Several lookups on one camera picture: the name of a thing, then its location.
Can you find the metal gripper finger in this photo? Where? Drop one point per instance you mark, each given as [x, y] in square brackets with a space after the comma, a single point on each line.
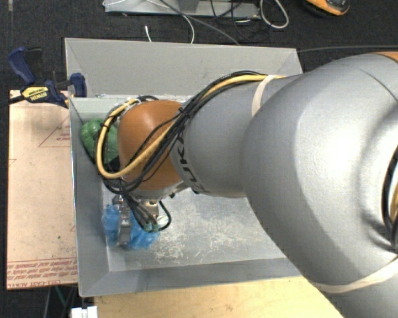
[118, 203]
[125, 232]

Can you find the blue crumpled plastic bag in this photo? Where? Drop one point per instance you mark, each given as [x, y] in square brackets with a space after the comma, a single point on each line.
[111, 222]

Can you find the grey metal bin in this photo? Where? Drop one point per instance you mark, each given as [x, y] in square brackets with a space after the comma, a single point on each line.
[202, 230]

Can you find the green cloth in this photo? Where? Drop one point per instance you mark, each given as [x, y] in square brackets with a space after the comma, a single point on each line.
[90, 134]

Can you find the brown cardboard board, red print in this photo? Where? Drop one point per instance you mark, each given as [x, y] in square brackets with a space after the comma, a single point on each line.
[39, 190]

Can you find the black cylinder on white bracket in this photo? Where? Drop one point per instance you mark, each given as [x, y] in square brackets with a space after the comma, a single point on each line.
[172, 194]

